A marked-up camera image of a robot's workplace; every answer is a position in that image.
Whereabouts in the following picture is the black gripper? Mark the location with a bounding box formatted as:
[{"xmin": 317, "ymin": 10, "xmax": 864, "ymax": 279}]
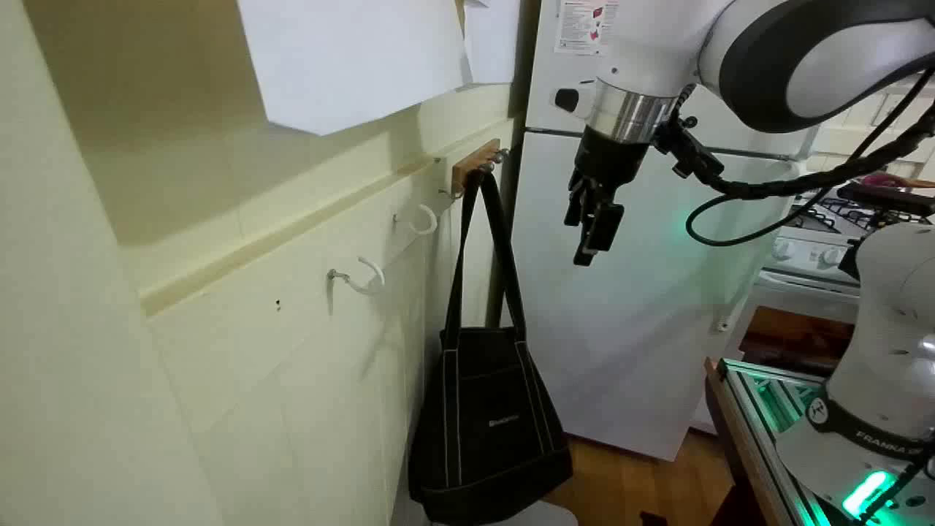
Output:
[{"xmin": 560, "ymin": 122, "xmax": 655, "ymax": 268}]

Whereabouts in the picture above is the black tote bag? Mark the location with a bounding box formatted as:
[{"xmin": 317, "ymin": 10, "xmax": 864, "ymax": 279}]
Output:
[{"xmin": 405, "ymin": 168, "xmax": 576, "ymax": 526}]

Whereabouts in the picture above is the red printed fridge sticker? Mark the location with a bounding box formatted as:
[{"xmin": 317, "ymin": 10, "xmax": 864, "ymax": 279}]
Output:
[{"xmin": 551, "ymin": 0, "xmax": 609, "ymax": 55}]

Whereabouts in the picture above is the small white paper sheet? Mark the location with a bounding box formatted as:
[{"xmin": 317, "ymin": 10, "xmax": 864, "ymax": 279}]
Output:
[{"xmin": 457, "ymin": 0, "xmax": 523, "ymax": 89}]

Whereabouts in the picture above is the white kitchen stove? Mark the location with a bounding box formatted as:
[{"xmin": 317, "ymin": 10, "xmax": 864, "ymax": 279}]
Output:
[{"xmin": 725, "ymin": 179, "xmax": 923, "ymax": 377}]

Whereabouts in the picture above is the large white paper sheet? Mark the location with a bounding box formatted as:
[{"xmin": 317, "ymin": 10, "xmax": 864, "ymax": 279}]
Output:
[{"xmin": 232, "ymin": 0, "xmax": 469, "ymax": 138}]

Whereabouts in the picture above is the white wall hook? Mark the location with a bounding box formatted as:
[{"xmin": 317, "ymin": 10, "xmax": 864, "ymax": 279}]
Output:
[
  {"xmin": 387, "ymin": 203, "xmax": 441, "ymax": 252},
  {"xmin": 323, "ymin": 254, "xmax": 387, "ymax": 315}
]

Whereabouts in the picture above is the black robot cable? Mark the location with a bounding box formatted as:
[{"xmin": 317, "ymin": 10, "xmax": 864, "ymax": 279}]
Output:
[{"xmin": 681, "ymin": 68, "xmax": 935, "ymax": 249}]

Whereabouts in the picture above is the aluminium frame robot table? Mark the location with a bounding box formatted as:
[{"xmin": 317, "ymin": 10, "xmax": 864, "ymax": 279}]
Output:
[{"xmin": 703, "ymin": 358, "xmax": 935, "ymax": 526}]

